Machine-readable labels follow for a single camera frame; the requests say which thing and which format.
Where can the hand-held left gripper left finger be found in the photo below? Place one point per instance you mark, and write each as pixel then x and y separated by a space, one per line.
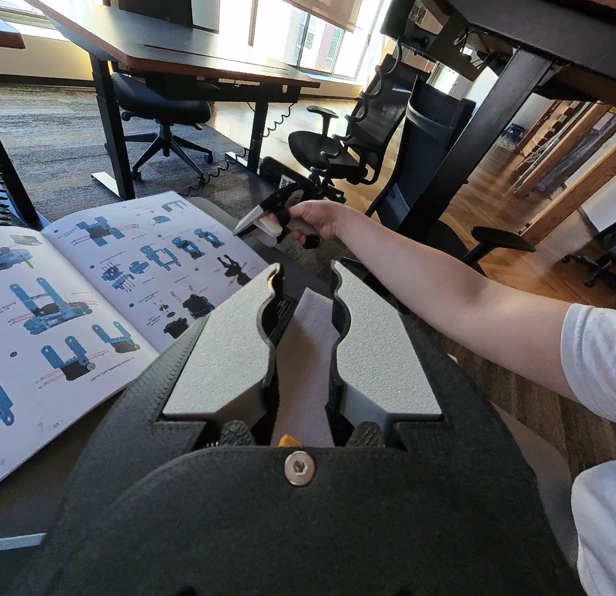
pixel 221 365

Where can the black fabric office chair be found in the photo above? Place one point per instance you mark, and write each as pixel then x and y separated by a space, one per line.
pixel 433 139

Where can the raised black desk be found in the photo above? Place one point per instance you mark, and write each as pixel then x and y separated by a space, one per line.
pixel 505 9

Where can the yellow screwdriver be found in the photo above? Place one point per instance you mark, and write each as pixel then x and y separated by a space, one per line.
pixel 291 441

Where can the white foam sheet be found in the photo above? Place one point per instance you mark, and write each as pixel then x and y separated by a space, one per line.
pixel 308 365

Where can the person's white shirt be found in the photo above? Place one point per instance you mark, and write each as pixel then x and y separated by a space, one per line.
pixel 596 355

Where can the person's right forearm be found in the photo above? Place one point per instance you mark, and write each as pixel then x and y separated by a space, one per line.
pixel 457 298

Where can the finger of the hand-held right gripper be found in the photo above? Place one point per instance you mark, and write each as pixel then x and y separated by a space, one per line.
pixel 252 221
pixel 288 199

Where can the black rectangular case sleeve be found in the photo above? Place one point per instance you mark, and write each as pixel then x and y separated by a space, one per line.
pixel 19 543

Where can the dark blue office chair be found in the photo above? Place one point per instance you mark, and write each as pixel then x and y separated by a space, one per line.
pixel 159 105

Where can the instruction manual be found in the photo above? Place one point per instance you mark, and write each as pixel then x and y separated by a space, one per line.
pixel 57 403

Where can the black wood-edged standing desk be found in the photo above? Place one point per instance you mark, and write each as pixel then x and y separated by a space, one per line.
pixel 168 52

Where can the black mesh office chair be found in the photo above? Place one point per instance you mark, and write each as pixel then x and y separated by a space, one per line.
pixel 332 148

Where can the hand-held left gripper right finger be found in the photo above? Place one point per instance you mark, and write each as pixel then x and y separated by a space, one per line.
pixel 385 365

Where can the black screwdriver bit holder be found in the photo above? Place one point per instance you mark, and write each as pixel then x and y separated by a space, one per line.
pixel 284 317

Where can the person's right hand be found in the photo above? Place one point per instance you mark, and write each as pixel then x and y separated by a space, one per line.
pixel 322 216

